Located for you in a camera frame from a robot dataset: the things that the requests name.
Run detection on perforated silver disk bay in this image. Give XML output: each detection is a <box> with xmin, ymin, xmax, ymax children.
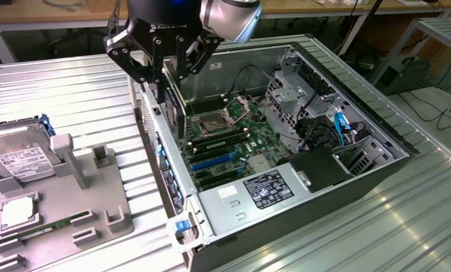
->
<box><xmin>333</xmin><ymin>135</ymin><xmax>398</xmax><ymax>177</ymax></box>

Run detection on black office chair base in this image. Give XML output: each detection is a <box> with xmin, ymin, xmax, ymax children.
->
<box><xmin>42</xmin><ymin>27</ymin><xmax>110</xmax><ymax>57</ymax></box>

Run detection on beige case corner handle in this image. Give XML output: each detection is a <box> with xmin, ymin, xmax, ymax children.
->
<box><xmin>128</xmin><ymin>75</ymin><xmax>148</xmax><ymax>110</ymax></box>
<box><xmin>164</xmin><ymin>211</ymin><xmax>205</xmax><ymax>254</ymax></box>

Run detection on blue disk wire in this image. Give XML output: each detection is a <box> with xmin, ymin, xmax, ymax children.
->
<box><xmin>334</xmin><ymin>112</ymin><xmax>353</xmax><ymax>148</ymax></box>

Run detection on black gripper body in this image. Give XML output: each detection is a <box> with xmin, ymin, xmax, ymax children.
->
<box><xmin>125</xmin><ymin>0</ymin><xmax>204</xmax><ymax>57</ymax></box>

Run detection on green RAM stick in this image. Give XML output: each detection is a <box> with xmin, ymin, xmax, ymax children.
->
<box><xmin>193</xmin><ymin>132</ymin><xmax>249</xmax><ymax>153</ymax></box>
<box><xmin>0</xmin><ymin>215</ymin><xmax>88</xmax><ymax>245</ymax></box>

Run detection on black box device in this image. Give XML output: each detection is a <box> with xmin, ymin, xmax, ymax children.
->
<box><xmin>378</xmin><ymin>56</ymin><xmax>430</xmax><ymax>96</ymax></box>

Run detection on green motherboard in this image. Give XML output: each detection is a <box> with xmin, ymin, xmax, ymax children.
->
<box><xmin>172</xmin><ymin>93</ymin><xmax>286</xmax><ymax>193</ymax></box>

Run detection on black disk power wires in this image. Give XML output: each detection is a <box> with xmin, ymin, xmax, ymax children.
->
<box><xmin>296</xmin><ymin>116</ymin><xmax>340</xmax><ymax>151</ymax></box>

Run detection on blue disk caddy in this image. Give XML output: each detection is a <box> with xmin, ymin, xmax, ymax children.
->
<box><xmin>0</xmin><ymin>113</ymin><xmax>57</xmax><ymax>142</ymax></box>

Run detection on silver disk bay cage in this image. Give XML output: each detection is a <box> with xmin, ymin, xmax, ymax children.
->
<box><xmin>264</xmin><ymin>46</ymin><xmax>349</xmax><ymax>148</ymax></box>

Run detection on grey parts rack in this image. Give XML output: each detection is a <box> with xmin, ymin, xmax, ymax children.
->
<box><xmin>0</xmin><ymin>134</ymin><xmax>136</xmax><ymax>272</ymax></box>

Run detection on blue expansion slot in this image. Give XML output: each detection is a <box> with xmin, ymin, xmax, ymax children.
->
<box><xmin>193</xmin><ymin>150</ymin><xmax>238</xmax><ymax>172</ymax></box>

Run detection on black RAM slot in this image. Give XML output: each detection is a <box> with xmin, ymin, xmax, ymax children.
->
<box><xmin>190</xmin><ymin>98</ymin><xmax>228</xmax><ymax>112</ymax></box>
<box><xmin>189</xmin><ymin>94</ymin><xmax>226</xmax><ymax>107</ymax></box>

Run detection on green and black GPU card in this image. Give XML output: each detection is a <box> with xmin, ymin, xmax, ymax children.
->
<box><xmin>161</xmin><ymin>58</ymin><xmax>190</xmax><ymax>140</ymax></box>

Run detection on silver power supply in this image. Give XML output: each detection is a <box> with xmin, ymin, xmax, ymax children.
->
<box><xmin>194</xmin><ymin>163</ymin><xmax>313</xmax><ymax>238</ymax></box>

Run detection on silver CPU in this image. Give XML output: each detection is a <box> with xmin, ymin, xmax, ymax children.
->
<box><xmin>0</xmin><ymin>197</ymin><xmax>37</xmax><ymax>227</ymax></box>

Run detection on grey hanging cable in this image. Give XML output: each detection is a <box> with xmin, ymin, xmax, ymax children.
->
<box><xmin>108</xmin><ymin>0</ymin><xmax>121</xmax><ymax>33</ymax></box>

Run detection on silver hard disk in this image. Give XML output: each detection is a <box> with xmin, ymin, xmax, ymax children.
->
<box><xmin>0</xmin><ymin>124</ymin><xmax>57</xmax><ymax>184</ymax></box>

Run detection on black looped wire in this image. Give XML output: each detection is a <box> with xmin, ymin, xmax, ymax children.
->
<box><xmin>228</xmin><ymin>64</ymin><xmax>266</xmax><ymax>99</ymax></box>

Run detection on black slanted pole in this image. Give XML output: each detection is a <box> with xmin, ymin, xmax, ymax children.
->
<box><xmin>336</xmin><ymin>0</ymin><xmax>385</xmax><ymax>57</ymax></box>

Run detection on silver chipset heatsink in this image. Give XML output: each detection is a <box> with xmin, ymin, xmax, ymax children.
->
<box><xmin>245</xmin><ymin>154</ymin><xmax>274</xmax><ymax>171</ymax></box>

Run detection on black and silver PC case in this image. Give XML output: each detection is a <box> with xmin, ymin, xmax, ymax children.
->
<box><xmin>128</xmin><ymin>41</ymin><xmax>421</xmax><ymax>272</ymax></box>

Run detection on CPU socket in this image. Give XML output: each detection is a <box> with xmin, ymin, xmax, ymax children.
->
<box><xmin>194</xmin><ymin>112</ymin><xmax>238</xmax><ymax>135</ymax></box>

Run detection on metal slat side table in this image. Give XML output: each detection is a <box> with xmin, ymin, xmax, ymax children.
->
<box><xmin>394</xmin><ymin>16</ymin><xmax>451</xmax><ymax>94</ymax></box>

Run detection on silver socket cover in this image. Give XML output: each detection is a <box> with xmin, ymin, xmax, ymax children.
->
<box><xmin>221</xmin><ymin>95</ymin><xmax>249</xmax><ymax>120</ymax></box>

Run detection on long black expansion slot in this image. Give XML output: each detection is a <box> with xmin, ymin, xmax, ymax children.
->
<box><xmin>196</xmin><ymin>169</ymin><xmax>237</xmax><ymax>182</ymax></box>
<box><xmin>200</xmin><ymin>175</ymin><xmax>238</xmax><ymax>189</ymax></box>

